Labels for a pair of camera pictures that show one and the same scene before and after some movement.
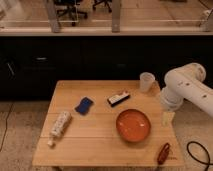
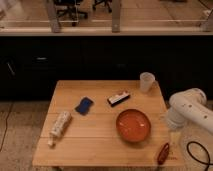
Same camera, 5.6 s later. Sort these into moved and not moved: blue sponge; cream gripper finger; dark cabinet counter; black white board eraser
Moved: cream gripper finger
Not moved: dark cabinet counter; black white board eraser; blue sponge
